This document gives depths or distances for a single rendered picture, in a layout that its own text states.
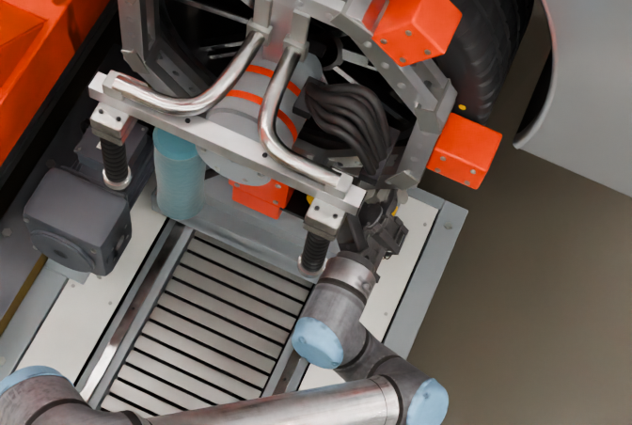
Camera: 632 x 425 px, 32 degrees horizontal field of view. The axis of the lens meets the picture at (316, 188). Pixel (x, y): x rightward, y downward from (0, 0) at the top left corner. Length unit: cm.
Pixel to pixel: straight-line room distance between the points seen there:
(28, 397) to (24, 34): 67
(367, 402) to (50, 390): 48
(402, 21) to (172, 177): 57
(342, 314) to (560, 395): 88
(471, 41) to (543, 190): 117
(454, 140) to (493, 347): 93
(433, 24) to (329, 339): 57
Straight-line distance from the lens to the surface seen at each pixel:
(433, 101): 159
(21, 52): 196
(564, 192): 274
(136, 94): 154
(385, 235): 186
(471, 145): 169
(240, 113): 163
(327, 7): 150
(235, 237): 237
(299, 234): 230
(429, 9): 147
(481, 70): 163
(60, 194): 214
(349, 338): 180
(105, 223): 211
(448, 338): 252
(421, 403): 175
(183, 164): 182
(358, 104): 150
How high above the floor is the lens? 234
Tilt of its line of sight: 64 degrees down
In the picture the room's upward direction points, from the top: 14 degrees clockwise
